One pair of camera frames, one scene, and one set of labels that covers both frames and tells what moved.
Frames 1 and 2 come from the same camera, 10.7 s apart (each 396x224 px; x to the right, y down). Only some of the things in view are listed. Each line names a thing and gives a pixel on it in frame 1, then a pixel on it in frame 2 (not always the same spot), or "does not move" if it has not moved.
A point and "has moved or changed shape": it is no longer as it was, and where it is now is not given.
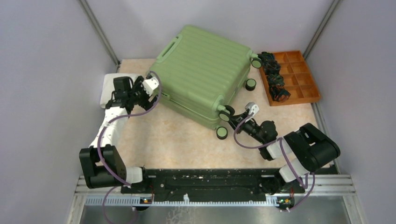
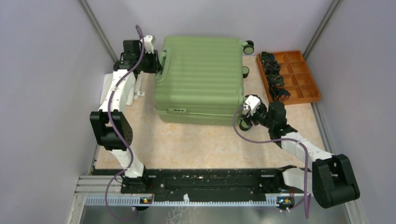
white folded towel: [108, 86] does not move
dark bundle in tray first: [266, 58] does not move
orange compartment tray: [298, 79] does not move
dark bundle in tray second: [272, 67] does not move
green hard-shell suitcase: [199, 73] has moved or changed shape
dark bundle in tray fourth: [279, 93] does not move
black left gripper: [137, 85] → [156, 66]
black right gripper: [235, 119] → [249, 116]
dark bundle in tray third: [276, 80] does not move
